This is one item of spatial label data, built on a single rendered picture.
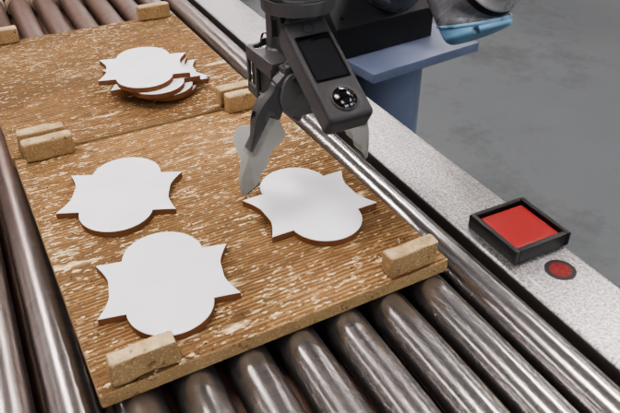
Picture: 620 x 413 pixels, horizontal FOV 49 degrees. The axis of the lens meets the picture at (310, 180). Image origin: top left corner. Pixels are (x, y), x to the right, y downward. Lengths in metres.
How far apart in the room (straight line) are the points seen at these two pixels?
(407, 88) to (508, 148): 1.47
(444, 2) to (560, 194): 1.53
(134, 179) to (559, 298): 0.48
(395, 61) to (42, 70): 0.61
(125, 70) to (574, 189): 1.93
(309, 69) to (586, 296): 0.35
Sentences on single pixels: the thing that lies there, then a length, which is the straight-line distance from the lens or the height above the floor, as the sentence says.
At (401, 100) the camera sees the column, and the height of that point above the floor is 0.76.
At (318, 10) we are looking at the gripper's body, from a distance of 0.64.
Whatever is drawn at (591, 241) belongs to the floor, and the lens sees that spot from 2.39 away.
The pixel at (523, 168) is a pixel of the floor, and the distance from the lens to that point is 2.70.
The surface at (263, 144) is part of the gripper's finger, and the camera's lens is 0.68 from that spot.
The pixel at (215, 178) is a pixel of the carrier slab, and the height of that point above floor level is 0.94.
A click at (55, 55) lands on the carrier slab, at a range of 1.20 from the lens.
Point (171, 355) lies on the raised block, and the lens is 0.59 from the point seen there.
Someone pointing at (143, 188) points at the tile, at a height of 0.94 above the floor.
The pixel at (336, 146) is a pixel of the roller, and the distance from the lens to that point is 0.90.
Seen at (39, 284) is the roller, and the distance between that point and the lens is 0.73.
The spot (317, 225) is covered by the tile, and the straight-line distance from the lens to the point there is 0.71.
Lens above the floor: 1.37
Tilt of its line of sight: 33 degrees down
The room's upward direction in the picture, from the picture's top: straight up
